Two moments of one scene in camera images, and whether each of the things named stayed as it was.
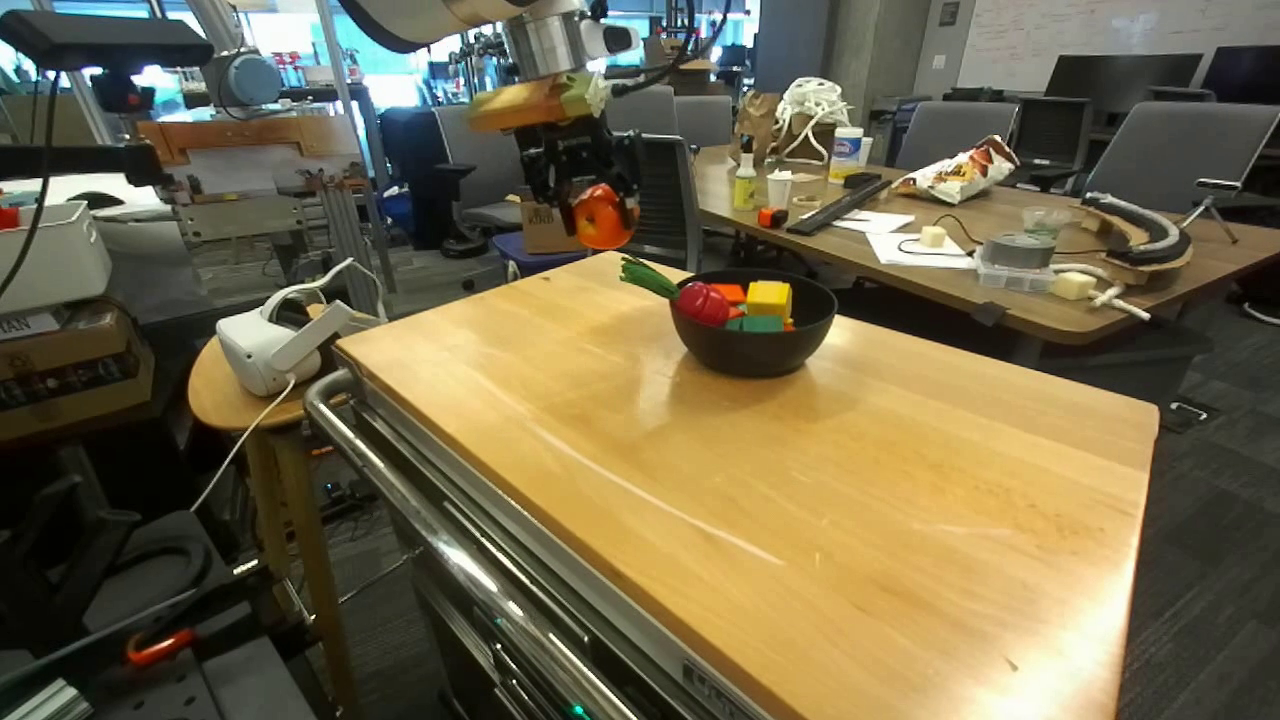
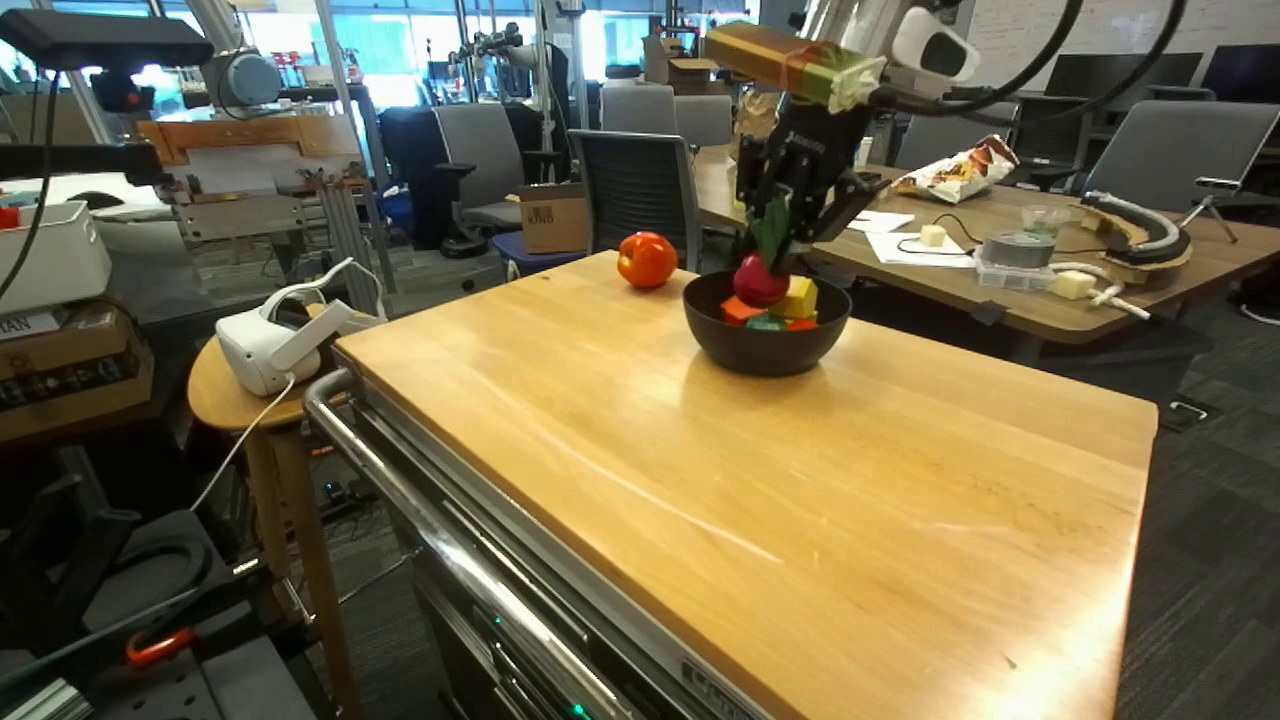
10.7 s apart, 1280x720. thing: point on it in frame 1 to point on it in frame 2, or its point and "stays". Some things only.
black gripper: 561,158 to 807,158
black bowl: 753,351 stays
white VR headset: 277,345 stays
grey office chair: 1183,155 stays
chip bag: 962,174 stays
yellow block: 770,299 to 803,299
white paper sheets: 900,244 stays
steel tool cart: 561,505 stays
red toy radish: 693,303 to 760,279
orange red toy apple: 603,219 to 645,256
